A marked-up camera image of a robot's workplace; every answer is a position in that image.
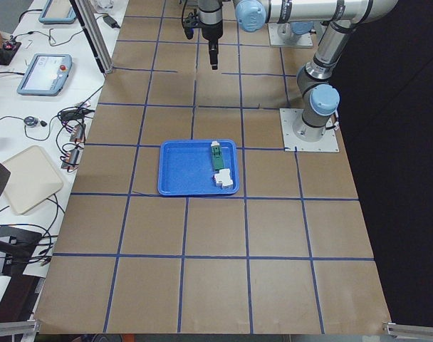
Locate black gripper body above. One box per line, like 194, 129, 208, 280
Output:
202, 21, 222, 53

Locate blue teach pendant far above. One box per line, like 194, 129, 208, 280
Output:
38, 0, 76, 24

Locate green circuit board module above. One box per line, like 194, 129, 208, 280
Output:
211, 140, 225, 172

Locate aluminium corner profile left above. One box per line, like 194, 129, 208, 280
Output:
0, 320, 41, 336

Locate blue teach pendant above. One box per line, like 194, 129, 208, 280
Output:
16, 53, 73, 96
38, 0, 76, 24

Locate aluminium corner profile right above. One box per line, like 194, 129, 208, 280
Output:
383, 322, 433, 341

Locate aluminium corner profile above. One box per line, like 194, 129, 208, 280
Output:
383, 322, 433, 341
0, 320, 41, 336

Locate round silver device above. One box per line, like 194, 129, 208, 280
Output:
24, 116, 39, 128

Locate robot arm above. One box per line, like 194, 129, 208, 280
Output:
181, 1, 395, 150

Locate blue teach pendant near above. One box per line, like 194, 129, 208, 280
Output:
16, 53, 73, 96

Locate beige plastic tray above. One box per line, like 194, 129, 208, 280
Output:
2, 145, 63, 214

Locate aluminium frame post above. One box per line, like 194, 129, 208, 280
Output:
70, 0, 113, 74

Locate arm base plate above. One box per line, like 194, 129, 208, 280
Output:
268, 21, 314, 48
280, 108, 340, 153

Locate white terminal block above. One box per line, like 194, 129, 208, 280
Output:
214, 168, 234, 189

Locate blue plastic tray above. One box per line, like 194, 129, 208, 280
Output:
157, 139, 240, 197

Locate black power adapter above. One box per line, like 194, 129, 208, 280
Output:
103, 15, 120, 29

